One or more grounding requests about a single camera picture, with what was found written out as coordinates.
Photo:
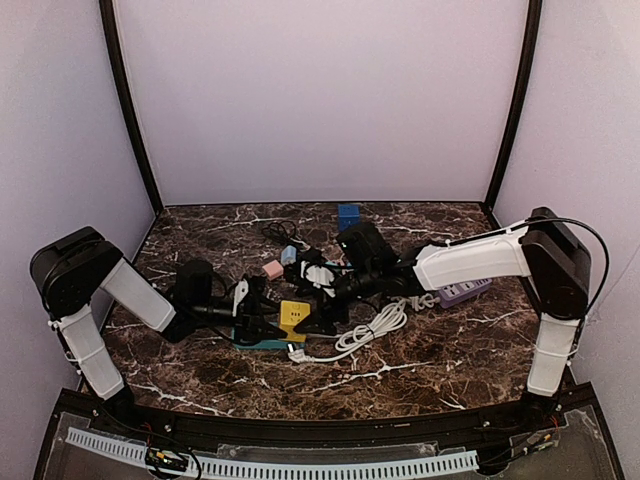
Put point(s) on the purple power strip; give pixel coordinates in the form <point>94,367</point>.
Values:
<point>456,293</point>

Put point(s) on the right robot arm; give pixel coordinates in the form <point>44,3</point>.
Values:
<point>541,249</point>

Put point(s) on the pink USB charger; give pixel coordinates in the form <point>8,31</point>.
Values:
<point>273,270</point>

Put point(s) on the black frame post left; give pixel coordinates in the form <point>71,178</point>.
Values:
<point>126,102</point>

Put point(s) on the teal power strip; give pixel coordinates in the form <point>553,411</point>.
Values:
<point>260,344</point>

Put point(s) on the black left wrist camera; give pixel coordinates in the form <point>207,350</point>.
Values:
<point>193,283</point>

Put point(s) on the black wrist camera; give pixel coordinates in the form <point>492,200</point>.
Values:
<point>365,247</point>
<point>193,283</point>

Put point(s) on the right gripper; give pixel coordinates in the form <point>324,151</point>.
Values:
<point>310,288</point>

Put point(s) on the white three-pin plug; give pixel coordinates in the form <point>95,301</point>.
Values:
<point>297,355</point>

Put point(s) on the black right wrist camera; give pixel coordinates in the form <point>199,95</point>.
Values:
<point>365,247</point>

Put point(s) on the black frame post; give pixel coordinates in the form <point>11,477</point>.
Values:
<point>521,83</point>
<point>126,102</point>

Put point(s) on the yellow cube plug adapter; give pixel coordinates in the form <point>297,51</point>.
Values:
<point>292,313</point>

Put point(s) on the light blue USB charger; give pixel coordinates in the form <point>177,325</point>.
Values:
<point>288,255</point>

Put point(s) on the white slotted cable duct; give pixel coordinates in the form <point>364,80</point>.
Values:
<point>206,467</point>

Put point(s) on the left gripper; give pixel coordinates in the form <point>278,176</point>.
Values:
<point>251,310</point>

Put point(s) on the dark blue cube adapter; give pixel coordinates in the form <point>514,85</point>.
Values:
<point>348,215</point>

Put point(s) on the black front rail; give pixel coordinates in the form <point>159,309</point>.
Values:
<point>480,427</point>

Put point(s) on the black frame post right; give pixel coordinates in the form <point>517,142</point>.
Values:
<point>521,83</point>

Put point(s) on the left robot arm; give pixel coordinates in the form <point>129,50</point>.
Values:
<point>68,273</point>

